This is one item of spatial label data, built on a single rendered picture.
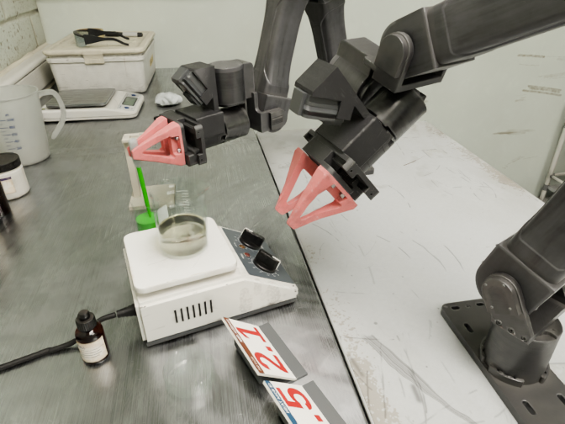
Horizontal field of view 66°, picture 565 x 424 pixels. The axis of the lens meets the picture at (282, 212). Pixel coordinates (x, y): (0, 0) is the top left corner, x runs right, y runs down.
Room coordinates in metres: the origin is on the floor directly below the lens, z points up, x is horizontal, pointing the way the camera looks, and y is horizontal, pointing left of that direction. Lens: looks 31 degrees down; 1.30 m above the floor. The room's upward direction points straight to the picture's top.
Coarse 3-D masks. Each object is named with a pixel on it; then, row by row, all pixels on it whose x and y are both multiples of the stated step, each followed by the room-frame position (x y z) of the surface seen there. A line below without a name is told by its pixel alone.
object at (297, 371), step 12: (264, 324) 0.39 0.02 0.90; (264, 336) 0.37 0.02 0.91; (276, 336) 0.38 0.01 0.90; (240, 348) 0.32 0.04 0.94; (276, 348) 0.36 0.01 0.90; (288, 348) 0.36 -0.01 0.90; (288, 360) 0.34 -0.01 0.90; (252, 372) 0.32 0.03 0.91; (264, 372) 0.30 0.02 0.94; (300, 372) 0.32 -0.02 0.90
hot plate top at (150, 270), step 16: (208, 224) 0.50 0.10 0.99; (128, 240) 0.46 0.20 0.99; (144, 240) 0.46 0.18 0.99; (224, 240) 0.46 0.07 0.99; (128, 256) 0.42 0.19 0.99; (144, 256) 0.42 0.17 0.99; (160, 256) 0.42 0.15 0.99; (208, 256) 0.42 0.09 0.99; (224, 256) 0.42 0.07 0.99; (144, 272) 0.39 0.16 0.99; (160, 272) 0.39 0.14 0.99; (176, 272) 0.39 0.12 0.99; (192, 272) 0.39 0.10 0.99; (208, 272) 0.39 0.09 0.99; (224, 272) 0.40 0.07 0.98; (144, 288) 0.37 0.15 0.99; (160, 288) 0.37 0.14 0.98
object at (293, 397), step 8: (272, 384) 0.28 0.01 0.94; (280, 384) 0.29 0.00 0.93; (280, 392) 0.27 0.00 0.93; (288, 392) 0.28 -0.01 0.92; (296, 392) 0.29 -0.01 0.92; (288, 400) 0.27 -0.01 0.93; (296, 400) 0.27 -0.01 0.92; (304, 400) 0.28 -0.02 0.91; (288, 408) 0.26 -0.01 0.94; (296, 408) 0.26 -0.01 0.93; (304, 408) 0.27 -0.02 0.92; (312, 408) 0.27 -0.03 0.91; (296, 416) 0.25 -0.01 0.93; (304, 416) 0.25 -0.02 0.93; (312, 416) 0.26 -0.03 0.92; (320, 416) 0.27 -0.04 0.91
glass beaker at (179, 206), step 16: (160, 192) 0.46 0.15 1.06; (176, 192) 0.47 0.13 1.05; (192, 192) 0.47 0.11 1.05; (160, 208) 0.42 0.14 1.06; (176, 208) 0.42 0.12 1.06; (192, 208) 0.42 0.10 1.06; (160, 224) 0.42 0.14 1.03; (176, 224) 0.41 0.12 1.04; (192, 224) 0.42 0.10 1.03; (160, 240) 0.43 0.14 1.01; (176, 240) 0.41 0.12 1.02; (192, 240) 0.42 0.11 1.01; (208, 240) 0.44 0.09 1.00; (176, 256) 0.41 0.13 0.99; (192, 256) 0.42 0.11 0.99
